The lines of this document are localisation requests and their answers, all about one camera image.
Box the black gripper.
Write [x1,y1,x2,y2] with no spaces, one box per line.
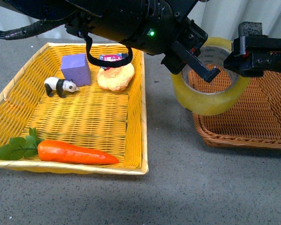
[162,0,281,83]

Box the clear packing tape roll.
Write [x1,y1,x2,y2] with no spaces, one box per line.
[171,37,250,116]

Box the brown wicker basket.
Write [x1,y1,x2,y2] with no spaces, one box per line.
[193,71,281,150]

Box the yellow woven basket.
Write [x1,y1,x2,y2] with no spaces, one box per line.
[0,43,148,175]

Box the toy croissant bread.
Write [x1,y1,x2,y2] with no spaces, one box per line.
[97,63,135,92]

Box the small pink drink can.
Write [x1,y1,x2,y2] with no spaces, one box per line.
[99,52,128,70]

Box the purple foam block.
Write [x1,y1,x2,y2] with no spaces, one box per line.
[60,53,91,87]

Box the toy panda figure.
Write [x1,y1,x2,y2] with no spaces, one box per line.
[44,77,79,98]

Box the orange toy carrot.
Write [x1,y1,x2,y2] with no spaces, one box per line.
[0,128,119,165]

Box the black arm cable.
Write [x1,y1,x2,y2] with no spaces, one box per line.
[0,18,133,68]

